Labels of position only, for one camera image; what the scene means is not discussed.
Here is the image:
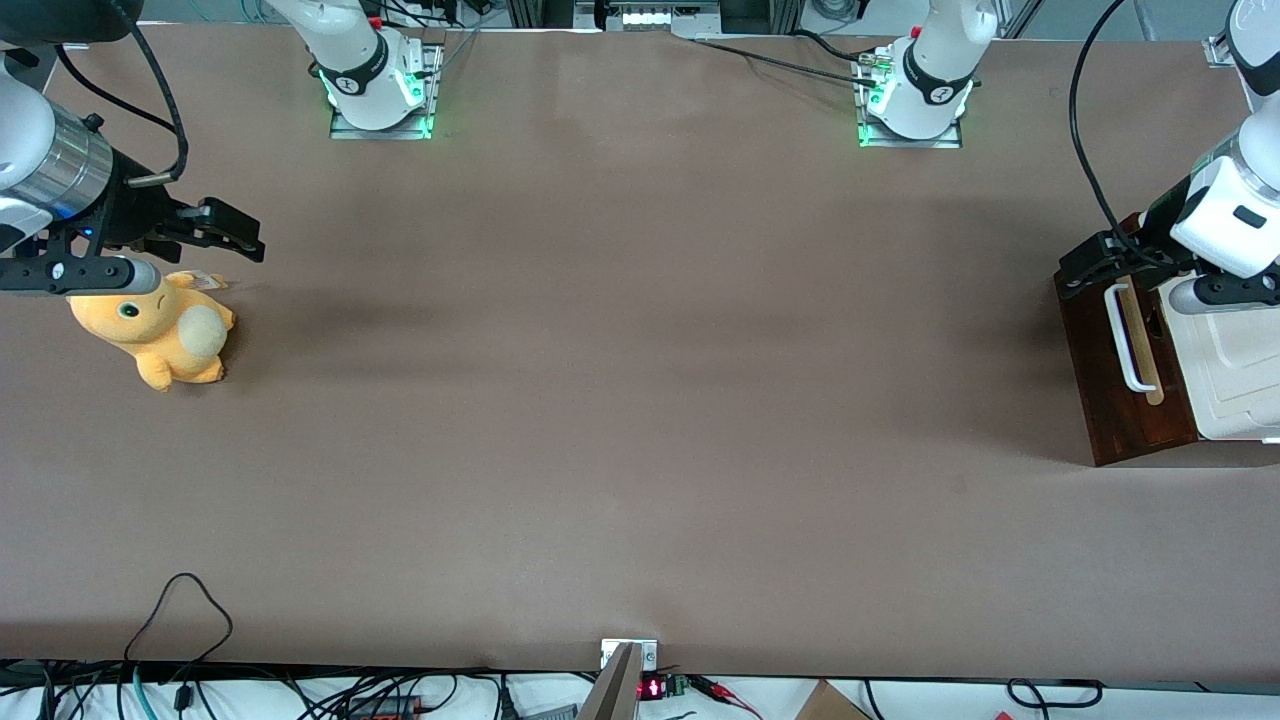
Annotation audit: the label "dark wood drawer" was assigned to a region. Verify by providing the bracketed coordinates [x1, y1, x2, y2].
[1055, 270, 1181, 463]

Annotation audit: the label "flat looped black cable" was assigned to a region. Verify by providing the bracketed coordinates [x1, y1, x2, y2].
[1004, 677, 1104, 711]

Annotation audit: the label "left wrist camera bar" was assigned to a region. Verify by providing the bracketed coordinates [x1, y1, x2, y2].
[1168, 272, 1280, 317]

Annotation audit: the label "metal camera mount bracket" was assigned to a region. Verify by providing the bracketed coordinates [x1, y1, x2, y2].
[578, 638, 660, 720]

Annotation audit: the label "long black table cable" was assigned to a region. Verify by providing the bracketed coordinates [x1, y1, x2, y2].
[672, 36, 886, 87]

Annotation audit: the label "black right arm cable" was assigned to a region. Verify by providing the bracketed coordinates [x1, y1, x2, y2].
[55, 0, 191, 191]

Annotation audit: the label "white drawer handle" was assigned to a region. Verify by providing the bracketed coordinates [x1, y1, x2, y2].
[1104, 284, 1154, 393]

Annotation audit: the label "orange plush toy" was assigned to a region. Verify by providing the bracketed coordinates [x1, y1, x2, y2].
[68, 268, 237, 393]

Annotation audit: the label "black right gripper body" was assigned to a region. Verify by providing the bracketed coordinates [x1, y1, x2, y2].
[70, 150, 191, 259]

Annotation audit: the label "white and brown drawer cabinet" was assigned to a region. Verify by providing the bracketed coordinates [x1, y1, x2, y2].
[1053, 210, 1280, 468]

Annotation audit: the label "orange and black device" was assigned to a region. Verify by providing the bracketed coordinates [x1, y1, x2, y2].
[345, 694, 423, 720]

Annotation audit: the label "short black table cable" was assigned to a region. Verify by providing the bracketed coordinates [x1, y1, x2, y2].
[793, 30, 879, 63]

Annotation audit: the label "red clip leads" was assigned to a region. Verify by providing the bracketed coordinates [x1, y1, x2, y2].
[688, 677, 763, 720]

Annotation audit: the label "brown cardboard piece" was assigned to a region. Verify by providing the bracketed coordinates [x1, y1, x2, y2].
[795, 680, 873, 720]

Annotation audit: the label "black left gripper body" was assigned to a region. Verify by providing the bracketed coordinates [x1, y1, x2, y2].
[1100, 225, 1196, 276]

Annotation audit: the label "black aluminium frame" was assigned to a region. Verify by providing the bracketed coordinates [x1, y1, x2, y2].
[505, 0, 807, 37]

